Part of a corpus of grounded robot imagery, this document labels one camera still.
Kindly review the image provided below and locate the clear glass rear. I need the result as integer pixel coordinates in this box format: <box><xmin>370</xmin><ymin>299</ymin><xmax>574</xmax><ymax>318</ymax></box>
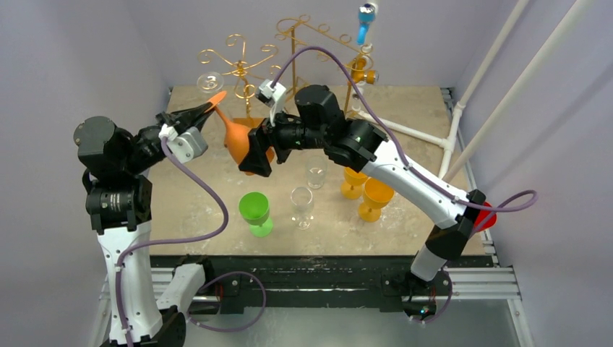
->
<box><xmin>306</xmin><ymin>156</ymin><xmax>327</xmax><ymax>189</ymax></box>

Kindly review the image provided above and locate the gold rectangular wire rack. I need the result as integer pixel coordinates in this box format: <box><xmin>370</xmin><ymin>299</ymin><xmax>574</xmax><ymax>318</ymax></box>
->
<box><xmin>275</xmin><ymin>14</ymin><xmax>373</xmax><ymax>112</ymax></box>

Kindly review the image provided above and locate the white pvc pipe frame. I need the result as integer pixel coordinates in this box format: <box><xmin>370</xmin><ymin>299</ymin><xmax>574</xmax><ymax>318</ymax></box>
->
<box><xmin>351</xmin><ymin>0</ymin><xmax>597</xmax><ymax>192</ymax></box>

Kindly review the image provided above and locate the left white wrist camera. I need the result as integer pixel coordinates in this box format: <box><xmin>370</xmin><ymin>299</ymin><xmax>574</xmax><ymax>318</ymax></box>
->
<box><xmin>158</xmin><ymin>124</ymin><xmax>209</xmax><ymax>163</ymax></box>

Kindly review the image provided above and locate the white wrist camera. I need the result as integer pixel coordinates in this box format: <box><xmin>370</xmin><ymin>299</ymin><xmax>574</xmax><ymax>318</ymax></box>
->
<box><xmin>158</xmin><ymin>124</ymin><xmax>209</xmax><ymax>163</ymax></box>
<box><xmin>254</xmin><ymin>80</ymin><xmax>287</xmax><ymax>127</ymax></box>

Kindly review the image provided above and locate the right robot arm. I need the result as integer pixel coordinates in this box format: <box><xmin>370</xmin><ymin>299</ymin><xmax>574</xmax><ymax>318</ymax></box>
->
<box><xmin>225</xmin><ymin>85</ymin><xmax>486</xmax><ymax>294</ymax></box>

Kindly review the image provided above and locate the gold scroll glass rack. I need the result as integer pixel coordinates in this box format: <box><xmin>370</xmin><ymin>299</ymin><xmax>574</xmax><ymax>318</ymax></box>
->
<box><xmin>197</xmin><ymin>33</ymin><xmax>279</xmax><ymax>128</ymax></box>

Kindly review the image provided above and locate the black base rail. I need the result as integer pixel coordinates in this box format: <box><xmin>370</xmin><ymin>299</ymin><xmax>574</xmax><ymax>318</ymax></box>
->
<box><xmin>151</xmin><ymin>255</ymin><xmax>520</xmax><ymax>317</ymax></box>

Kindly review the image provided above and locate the tall clear flute glass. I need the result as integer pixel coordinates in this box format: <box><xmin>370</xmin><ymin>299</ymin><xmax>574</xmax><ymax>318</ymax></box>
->
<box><xmin>196</xmin><ymin>72</ymin><xmax>225</xmax><ymax>95</ymax></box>

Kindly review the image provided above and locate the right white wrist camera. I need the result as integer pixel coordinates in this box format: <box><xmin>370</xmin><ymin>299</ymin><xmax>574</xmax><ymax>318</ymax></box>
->
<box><xmin>254</xmin><ymin>80</ymin><xmax>287</xmax><ymax>127</ymax></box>

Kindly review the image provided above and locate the yellow goblet rear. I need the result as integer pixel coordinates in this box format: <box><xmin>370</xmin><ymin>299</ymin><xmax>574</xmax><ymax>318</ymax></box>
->
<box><xmin>340</xmin><ymin>167</ymin><xmax>368</xmax><ymax>200</ymax></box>

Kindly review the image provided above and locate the orange pipe fitting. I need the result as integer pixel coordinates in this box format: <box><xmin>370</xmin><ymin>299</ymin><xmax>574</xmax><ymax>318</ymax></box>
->
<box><xmin>348</xmin><ymin>54</ymin><xmax>379</xmax><ymax>85</ymax></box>

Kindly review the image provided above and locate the purple cable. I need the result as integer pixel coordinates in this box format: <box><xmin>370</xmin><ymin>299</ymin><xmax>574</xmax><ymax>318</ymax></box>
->
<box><xmin>270</xmin><ymin>46</ymin><xmax>539</xmax><ymax>325</ymax></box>
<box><xmin>114</xmin><ymin>136</ymin><xmax>267</xmax><ymax>347</ymax></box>

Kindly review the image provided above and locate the red plastic goblet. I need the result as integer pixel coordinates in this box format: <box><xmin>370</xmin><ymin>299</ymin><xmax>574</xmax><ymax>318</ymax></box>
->
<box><xmin>471</xmin><ymin>210</ymin><xmax>497</xmax><ymax>236</ymax></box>

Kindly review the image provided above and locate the green plastic goblet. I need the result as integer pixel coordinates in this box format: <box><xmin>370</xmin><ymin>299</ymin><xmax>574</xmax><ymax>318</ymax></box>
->
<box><xmin>239</xmin><ymin>192</ymin><xmax>273</xmax><ymax>238</ymax></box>

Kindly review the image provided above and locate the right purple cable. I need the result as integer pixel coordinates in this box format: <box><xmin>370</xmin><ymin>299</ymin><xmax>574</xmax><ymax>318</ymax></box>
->
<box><xmin>270</xmin><ymin>46</ymin><xmax>539</xmax><ymax>325</ymax></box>

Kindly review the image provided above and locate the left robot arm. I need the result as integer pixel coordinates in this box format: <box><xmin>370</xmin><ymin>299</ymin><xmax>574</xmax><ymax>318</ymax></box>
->
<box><xmin>73</xmin><ymin>101</ymin><xmax>214</xmax><ymax>346</ymax></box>

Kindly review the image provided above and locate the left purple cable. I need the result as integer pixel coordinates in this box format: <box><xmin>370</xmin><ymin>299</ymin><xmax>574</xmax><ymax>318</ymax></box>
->
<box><xmin>114</xmin><ymin>136</ymin><xmax>267</xmax><ymax>347</ymax></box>

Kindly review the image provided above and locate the yellow goblet front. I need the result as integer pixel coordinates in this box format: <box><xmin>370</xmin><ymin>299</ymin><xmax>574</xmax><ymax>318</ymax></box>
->
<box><xmin>358</xmin><ymin>178</ymin><xmax>395</xmax><ymax>223</ymax></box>

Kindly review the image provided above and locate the clear glass front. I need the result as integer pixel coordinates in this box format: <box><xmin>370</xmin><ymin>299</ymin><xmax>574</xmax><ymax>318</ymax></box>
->
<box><xmin>290</xmin><ymin>187</ymin><xmax>314</xmax><ymax>230</ymax></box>

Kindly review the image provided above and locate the yellow goblet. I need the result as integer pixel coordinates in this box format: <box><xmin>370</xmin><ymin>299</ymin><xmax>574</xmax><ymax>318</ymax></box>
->
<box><xmin>340</xmin><ymin>167</ymin><xmax>368</xmax><ymax>200</ymax></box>
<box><xmin>358</xmin><ymin>178</ymin><xmax>395</xmax><ymax>223</ymax></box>

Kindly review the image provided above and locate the orange plastic goblet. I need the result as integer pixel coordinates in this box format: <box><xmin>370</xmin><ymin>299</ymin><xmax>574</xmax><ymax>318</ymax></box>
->
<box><xmin>208</xmin><ymin>91</ymin><xmax>264</xmax><ymax>166</ymax></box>

